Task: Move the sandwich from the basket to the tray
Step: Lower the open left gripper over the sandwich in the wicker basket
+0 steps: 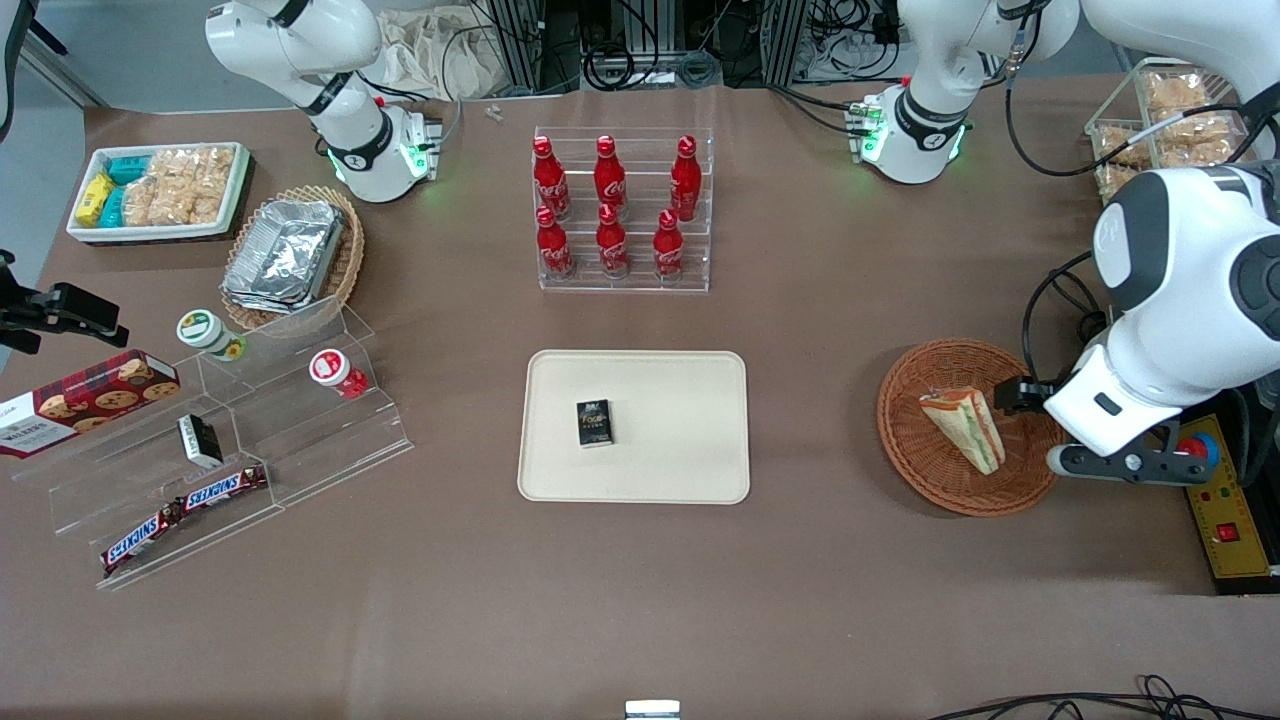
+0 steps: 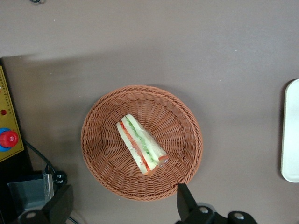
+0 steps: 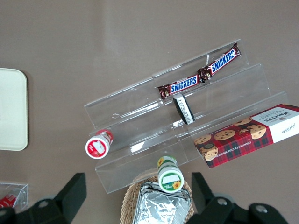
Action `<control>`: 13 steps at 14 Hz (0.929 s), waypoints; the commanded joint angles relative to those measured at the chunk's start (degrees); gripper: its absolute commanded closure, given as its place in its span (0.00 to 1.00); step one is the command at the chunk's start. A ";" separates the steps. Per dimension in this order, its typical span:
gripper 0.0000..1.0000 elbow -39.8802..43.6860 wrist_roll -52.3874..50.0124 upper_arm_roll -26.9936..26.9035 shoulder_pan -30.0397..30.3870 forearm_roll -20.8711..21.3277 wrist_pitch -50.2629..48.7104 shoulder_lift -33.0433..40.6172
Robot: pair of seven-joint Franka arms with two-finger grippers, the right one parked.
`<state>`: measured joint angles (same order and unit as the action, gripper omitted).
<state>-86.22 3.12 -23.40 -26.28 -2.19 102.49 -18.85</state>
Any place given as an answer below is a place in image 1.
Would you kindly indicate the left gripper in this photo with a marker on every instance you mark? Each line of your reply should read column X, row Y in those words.
column 1022, row 394

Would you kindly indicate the triangular sandwich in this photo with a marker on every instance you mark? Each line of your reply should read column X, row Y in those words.
column 965, row 428

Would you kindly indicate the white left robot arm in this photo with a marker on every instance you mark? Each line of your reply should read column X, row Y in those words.
column 1180, row 260

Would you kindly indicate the round brown wicker basket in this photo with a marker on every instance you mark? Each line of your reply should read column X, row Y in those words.
column 930, row 470

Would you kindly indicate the beige plastic tray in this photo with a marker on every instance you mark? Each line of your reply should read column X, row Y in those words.
column 670, row 430

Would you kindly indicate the oval tan wicker basket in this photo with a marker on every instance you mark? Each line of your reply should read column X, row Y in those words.
column 350, row 260

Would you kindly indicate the clear bag fried snack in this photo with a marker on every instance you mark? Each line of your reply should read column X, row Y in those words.
column 1175, row 92
column 1115, row 180
column 1122, row 145
column 1205, row 135

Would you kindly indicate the yellow emergency stop box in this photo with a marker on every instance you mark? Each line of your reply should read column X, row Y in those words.
column 1228, row 530

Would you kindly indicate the red cola bottle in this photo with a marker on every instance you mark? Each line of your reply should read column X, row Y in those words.
column 551, row 180
column 668, row 250
column 610, row 178
column 612, row 245
column 686, row 178
column 553, row 248

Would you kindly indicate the clear acrylic bottle rack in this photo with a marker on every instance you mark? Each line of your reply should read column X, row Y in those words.
column 640, row 275

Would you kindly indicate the small black printed box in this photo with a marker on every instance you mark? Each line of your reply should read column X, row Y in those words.
column 594, row 423

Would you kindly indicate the beige cloth bag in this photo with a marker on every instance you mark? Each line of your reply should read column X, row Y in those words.
column 430, row 55

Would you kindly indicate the red lid cup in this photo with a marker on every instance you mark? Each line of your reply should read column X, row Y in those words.
column 332, row 370

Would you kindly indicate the clear acrylic stepped stand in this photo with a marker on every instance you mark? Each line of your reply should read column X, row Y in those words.
column 300, row 440

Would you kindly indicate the aluminium foil container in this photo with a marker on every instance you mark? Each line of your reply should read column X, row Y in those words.
column 285, row 255

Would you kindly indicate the brown chocolate bar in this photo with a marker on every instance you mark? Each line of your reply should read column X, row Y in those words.
column 140, row 538
column 222, row 488

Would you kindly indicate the green lid cup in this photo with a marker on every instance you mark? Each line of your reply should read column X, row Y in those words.
column 205, row 331

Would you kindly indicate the small black white box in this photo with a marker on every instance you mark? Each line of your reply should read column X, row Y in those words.
column 200, row 440

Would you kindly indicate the clear bag rice crackers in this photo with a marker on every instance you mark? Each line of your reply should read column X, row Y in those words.
column 180, row 185

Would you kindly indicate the white rectangular snack bin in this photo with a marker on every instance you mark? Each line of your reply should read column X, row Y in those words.
column 160, row 232

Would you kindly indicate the teal snack pack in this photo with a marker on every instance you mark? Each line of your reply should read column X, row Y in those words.
column 128, row 168
column 112, row 206

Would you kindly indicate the red tartan cookie box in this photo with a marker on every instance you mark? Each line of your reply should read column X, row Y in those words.
column 90, row 400

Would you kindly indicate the yellow snack pack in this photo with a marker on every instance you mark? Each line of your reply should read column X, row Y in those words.
column 94, row 198

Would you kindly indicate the aluminium frame profile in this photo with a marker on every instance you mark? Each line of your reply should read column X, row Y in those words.
column 520, row 45
column 785, row 40

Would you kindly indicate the black camera clamp mount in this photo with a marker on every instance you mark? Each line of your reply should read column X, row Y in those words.
column 70, row 308

